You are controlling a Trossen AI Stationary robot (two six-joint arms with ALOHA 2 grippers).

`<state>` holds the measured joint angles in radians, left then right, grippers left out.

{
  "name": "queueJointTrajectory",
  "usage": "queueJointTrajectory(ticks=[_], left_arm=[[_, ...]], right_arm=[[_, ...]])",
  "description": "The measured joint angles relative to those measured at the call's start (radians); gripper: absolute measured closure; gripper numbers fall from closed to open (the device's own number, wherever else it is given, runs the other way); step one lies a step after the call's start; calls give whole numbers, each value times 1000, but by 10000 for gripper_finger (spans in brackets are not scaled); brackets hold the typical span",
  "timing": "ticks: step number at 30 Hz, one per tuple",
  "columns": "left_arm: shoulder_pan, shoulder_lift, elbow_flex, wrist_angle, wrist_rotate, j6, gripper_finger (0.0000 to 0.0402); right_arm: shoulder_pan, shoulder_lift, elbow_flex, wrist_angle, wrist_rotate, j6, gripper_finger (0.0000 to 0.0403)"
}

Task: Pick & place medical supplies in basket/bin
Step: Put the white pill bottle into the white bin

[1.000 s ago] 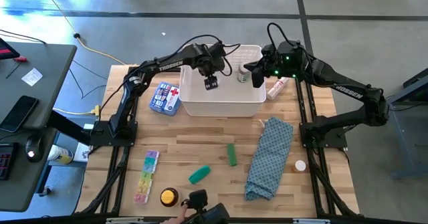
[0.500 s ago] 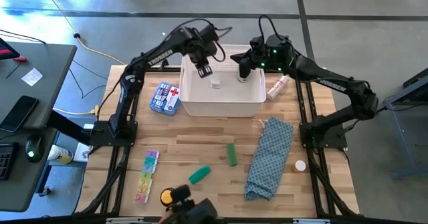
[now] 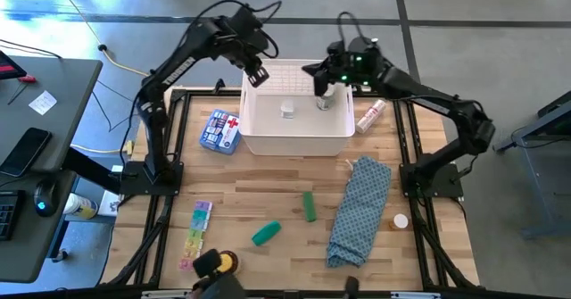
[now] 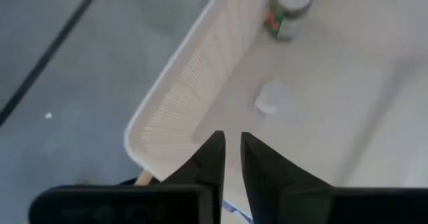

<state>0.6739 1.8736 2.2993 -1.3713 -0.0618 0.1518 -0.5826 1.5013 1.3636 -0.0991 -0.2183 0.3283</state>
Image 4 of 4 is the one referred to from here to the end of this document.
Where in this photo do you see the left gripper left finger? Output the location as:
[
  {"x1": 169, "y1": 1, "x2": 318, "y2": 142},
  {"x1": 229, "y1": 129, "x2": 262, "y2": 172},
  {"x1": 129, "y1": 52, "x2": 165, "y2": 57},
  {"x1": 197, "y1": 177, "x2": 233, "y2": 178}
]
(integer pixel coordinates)
[{"x1": 162, "y1": 130, "x2": 225, "y2": 224}]

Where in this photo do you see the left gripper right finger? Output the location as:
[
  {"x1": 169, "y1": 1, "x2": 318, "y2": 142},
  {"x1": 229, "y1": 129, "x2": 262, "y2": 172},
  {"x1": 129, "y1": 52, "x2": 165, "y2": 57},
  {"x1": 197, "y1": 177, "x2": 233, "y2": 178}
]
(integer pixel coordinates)
[{"x1": 240, "y1": 132, "x2": 332, "y2": 224}]

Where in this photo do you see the white pill bottle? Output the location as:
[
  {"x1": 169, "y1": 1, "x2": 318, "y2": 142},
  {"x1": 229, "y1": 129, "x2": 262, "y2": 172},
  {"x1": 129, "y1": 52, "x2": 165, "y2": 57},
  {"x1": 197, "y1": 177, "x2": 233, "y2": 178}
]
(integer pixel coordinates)
[{"x1": 253, "y1": 82, "x2": 292, "y2": 118}]

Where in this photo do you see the green label bottle white cap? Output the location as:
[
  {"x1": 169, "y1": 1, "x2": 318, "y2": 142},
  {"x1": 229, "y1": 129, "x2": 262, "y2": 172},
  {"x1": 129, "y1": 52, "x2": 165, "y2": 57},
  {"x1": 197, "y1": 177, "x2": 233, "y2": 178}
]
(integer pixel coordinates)
[{"x1": 263, "y1": 0, "x2": 317, "y2": 43}]

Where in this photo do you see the white perforated plastic basket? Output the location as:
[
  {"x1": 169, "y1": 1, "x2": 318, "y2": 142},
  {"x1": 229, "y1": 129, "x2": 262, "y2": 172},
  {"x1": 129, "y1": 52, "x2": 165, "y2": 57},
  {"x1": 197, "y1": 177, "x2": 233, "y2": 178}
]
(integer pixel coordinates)
[{"x1": 122, "y1": 0, "x2": 428, "y2": 224}]

